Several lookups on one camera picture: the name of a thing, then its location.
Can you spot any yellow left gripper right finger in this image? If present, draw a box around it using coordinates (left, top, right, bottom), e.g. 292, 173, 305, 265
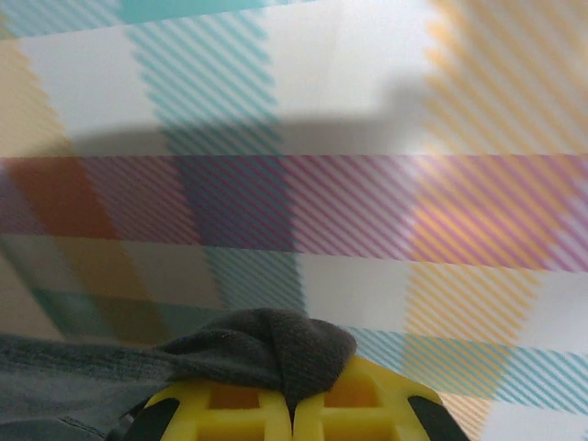
292, 356, 470, 441

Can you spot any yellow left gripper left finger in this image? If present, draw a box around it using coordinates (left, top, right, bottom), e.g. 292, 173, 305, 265
123, 379, 294, 441

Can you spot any black t-shirt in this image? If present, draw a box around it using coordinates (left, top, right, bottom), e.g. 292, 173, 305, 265
0, 308, 359, 441

